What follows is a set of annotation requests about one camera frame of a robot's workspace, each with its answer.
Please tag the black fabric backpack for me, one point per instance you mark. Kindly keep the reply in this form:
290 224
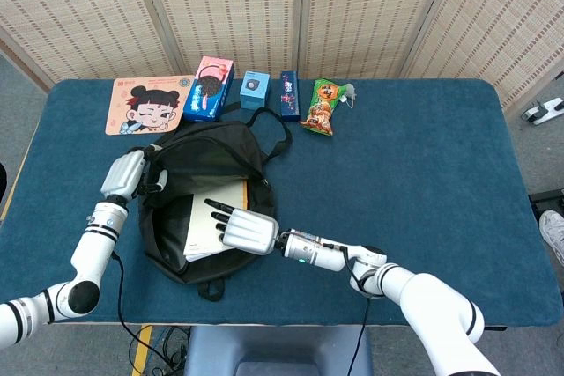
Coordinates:
207 160

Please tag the blue Oreo cookie box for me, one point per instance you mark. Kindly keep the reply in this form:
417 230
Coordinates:
205 94

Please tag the white sneaker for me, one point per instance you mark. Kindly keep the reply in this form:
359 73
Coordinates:
553 235

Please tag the white power strip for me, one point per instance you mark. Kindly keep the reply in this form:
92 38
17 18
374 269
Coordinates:
544 112

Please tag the white paper notebook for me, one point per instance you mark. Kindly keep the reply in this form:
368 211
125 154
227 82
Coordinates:
198 226

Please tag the blue table cloth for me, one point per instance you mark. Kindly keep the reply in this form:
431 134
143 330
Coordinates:
418 173

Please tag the green orange snack bag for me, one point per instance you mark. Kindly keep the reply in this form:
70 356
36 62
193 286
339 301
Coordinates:
321 107

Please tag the cartoon girl mouse pad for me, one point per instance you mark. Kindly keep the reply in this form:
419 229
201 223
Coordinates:
132 103

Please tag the black floor equipment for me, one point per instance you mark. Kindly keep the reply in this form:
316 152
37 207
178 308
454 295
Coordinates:
548 202

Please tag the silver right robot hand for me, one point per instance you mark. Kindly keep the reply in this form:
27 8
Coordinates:
251 230

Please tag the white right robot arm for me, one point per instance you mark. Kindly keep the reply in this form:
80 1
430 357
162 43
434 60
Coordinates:
418 292

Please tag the dark blue slim box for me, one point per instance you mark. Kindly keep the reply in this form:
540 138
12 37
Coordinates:
289 98

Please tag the woven folding screen panel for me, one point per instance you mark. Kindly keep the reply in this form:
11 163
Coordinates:
79 10
374 10
233 10
506 19

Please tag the light blue small box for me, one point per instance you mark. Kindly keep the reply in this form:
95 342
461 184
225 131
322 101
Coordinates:
253 90

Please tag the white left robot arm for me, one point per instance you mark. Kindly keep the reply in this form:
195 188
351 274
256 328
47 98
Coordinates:
92 248

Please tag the yellow floor tape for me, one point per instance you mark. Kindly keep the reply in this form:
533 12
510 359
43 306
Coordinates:
141 349

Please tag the small grey pouch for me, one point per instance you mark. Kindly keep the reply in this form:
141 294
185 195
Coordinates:
349 92

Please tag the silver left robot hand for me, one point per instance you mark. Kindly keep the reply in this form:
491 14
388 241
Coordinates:
123 173

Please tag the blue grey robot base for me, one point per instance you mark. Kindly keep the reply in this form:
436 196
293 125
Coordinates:
273 349

